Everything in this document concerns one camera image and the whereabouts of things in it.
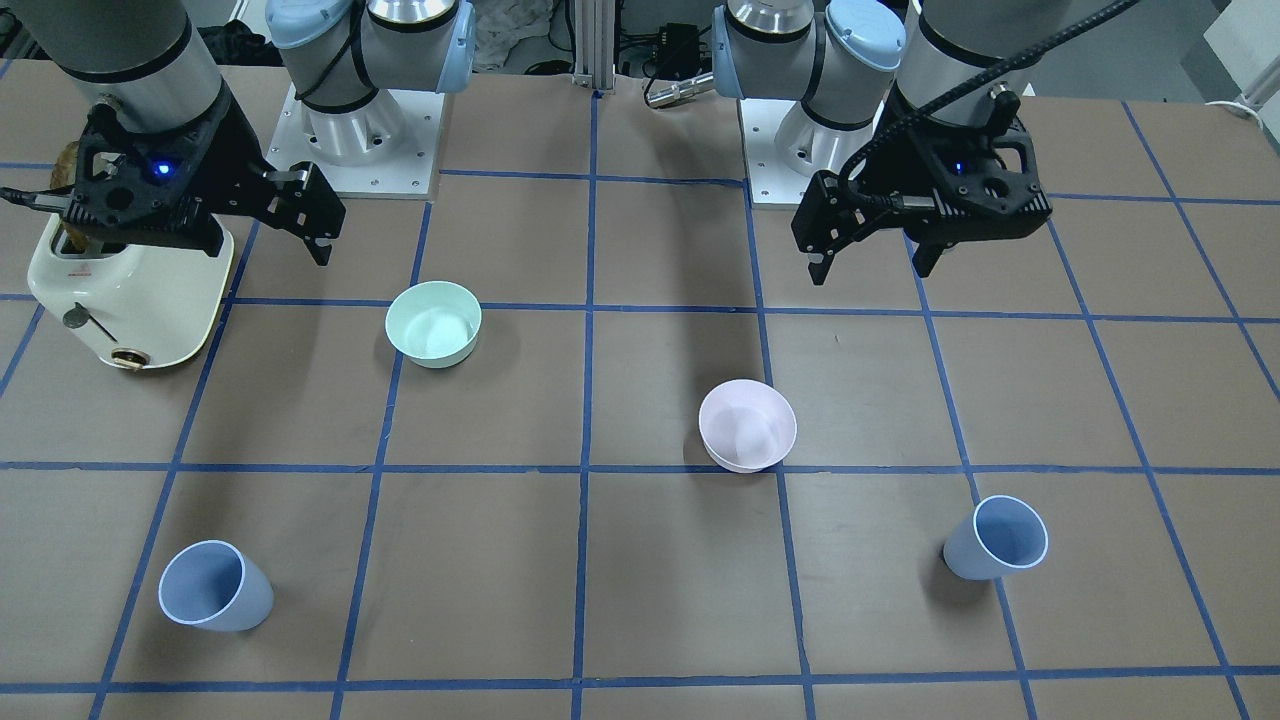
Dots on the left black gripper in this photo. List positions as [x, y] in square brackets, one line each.
[868, 166]

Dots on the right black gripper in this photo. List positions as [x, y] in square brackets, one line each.
[236, 143]

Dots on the blue cup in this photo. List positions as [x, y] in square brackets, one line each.
[1003, 535]
[212, 585]

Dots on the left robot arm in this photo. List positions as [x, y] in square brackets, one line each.
[841, 59]

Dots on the green bowl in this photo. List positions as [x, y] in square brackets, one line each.
[434, 324]

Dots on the cream toaster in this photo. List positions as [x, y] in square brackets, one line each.
[139, 307]

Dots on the pink bowl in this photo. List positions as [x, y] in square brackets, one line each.
[746, 426]

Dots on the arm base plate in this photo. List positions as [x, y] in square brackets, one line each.
[387, 150]
[783, 147]

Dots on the aluminium frame post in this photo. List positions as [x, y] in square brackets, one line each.
[594, 45]

